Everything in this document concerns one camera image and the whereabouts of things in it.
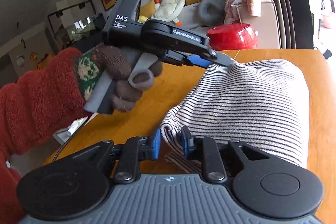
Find yellow plush toy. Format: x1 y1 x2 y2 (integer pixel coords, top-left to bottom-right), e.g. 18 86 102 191
138 15 148 23

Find white goose plush toy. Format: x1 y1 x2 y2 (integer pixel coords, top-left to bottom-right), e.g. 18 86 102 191
151 0 185 26

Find red fleece left forearm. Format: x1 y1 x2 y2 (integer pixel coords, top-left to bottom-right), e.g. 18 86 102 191
1 48 101 223

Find brown knit gloved left hand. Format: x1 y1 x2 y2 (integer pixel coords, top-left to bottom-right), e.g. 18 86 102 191
84 44 162 114

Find grey neck pillow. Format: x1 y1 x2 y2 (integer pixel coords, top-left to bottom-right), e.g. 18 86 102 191
198 0 225 26

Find grey striped knit sweater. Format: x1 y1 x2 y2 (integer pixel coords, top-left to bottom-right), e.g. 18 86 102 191
161 59 309 173

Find red round stool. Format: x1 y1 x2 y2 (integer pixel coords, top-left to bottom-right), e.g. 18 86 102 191
207 23 258 51

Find grey covered sofa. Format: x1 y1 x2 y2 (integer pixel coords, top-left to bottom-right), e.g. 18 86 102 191
139 0 281 49

